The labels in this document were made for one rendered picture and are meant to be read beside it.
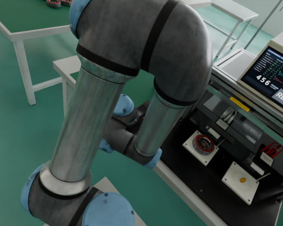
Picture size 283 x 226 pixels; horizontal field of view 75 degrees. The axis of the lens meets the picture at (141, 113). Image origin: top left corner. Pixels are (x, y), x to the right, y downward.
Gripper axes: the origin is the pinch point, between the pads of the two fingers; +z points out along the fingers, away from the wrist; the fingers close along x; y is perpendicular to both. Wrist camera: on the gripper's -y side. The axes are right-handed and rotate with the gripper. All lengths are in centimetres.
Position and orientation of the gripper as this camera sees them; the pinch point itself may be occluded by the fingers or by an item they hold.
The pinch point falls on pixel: (141, 124)
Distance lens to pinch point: 92.8
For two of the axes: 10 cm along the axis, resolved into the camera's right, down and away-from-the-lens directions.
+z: 1.5, 2.9, 9.4
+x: 7.1, 6.4, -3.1
